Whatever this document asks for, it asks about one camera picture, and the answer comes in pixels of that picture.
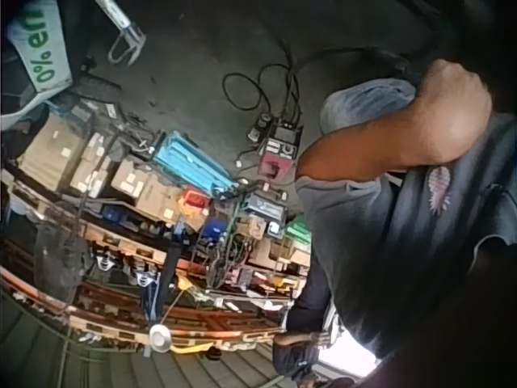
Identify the shelf with cardboard boxes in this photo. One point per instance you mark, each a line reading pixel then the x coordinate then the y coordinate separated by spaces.
pixel 97 169

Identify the blue plastic crate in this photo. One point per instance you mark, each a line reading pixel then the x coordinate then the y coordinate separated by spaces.
pixel 190 159

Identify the red plastic box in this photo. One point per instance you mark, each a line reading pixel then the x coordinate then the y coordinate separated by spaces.
pixel 196 201

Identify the white round lamp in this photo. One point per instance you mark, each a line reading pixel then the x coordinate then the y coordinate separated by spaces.
pixel 160 337

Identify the green plastic crate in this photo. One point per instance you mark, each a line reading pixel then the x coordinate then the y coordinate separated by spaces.
pixel 299 231

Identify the black power strip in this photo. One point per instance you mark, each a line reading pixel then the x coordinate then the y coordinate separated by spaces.
pixel 258 128

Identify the white banner with green print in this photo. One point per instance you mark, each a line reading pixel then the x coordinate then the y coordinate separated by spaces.
pixel 38 44

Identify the grey metal stand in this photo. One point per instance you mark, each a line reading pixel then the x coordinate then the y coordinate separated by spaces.
pixel 125 32

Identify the red and black machine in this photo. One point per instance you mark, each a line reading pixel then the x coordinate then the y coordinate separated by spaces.
pixel 278 149

